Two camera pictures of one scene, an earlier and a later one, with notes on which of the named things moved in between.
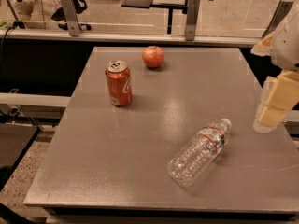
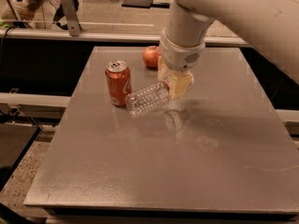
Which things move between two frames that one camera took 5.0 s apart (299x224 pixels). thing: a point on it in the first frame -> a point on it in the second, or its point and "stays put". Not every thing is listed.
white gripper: (288, 49) -> (179, 57)
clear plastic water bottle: (199, 153) -> (148, 99)
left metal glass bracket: (74, 24) stays put
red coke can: (119, 77) stays put
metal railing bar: (29, 99) stays put
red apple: (153, 56) stays put
